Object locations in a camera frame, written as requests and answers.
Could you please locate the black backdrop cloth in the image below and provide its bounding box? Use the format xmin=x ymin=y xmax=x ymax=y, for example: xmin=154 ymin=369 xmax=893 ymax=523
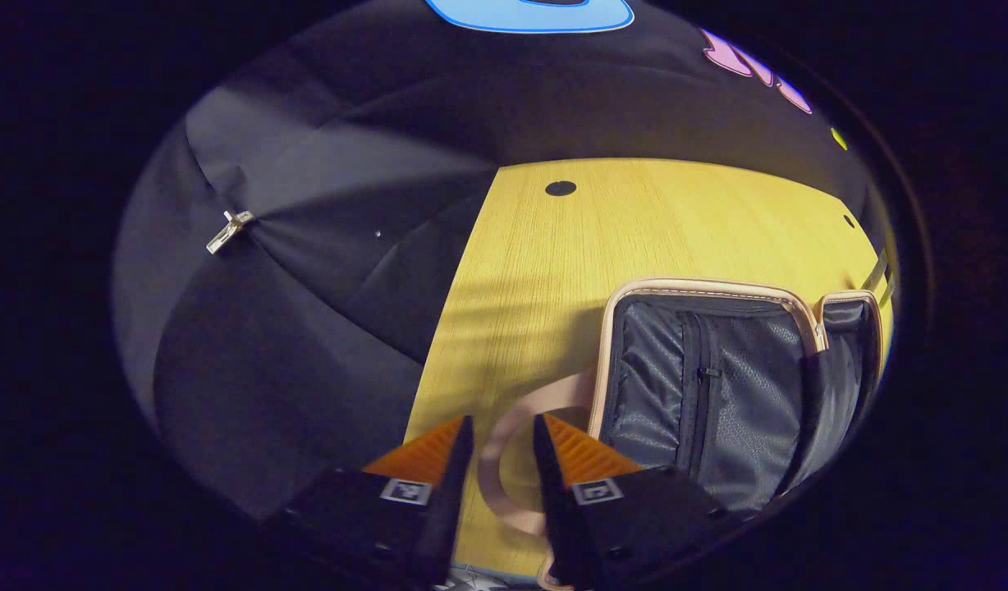
xmin=114 ymin=0 xmax=876 ymax=526

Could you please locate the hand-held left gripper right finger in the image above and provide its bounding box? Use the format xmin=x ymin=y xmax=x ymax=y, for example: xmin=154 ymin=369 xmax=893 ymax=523
xmin=532 ymin=412 xmax=745 ymax=591

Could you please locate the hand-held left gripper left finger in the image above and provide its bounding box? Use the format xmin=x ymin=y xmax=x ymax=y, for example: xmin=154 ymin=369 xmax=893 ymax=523
xmin=264 ymin=414 xmax=476 ymax=591

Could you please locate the pink suitcase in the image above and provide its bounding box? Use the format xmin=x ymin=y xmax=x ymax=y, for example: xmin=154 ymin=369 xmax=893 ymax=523
xmin=475 ymin=277 xmax=887 ymax=591

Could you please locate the silver metal clip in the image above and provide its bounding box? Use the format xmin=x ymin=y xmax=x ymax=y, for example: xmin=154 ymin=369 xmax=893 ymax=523
xmin=206 ymin=209 xmax=257 ymax=255

